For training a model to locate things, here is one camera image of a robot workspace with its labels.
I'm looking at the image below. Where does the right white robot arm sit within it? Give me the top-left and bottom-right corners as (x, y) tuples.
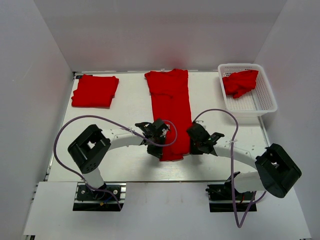
(186, 123), (302, 200)

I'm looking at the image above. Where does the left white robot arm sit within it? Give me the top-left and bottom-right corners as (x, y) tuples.
(67, 119), (171, 200)

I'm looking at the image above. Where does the folded red t shirt stack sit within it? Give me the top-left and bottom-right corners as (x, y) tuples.
(71, 74), (119, 108)

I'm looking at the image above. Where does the white plastic basket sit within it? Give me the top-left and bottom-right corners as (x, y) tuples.
(217, 63), (278, 118)

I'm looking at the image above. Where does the red t shirt in basket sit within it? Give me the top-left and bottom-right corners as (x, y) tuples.
(222, 70), (259, 99)

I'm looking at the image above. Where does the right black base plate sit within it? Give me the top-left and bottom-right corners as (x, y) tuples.
(205, 184), (253, 213)

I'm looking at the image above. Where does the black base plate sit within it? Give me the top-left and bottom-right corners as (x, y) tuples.
(205, 184), (253, 213)
(72, 183), (126, 212)

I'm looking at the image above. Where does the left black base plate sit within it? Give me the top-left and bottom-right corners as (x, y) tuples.
(72, 183), (126, 212)

